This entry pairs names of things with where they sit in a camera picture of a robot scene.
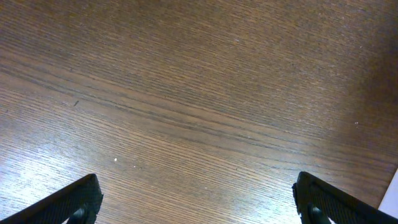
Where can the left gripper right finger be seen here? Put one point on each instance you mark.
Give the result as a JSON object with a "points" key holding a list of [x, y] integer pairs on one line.
{"points": [[318, 202]]}

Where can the pink cardboard box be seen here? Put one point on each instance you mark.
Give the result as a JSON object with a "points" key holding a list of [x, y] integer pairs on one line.
{"points": [[389, 203]]}

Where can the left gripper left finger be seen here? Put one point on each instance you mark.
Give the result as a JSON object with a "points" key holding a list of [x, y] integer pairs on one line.
{"points": [[78, 202]]}

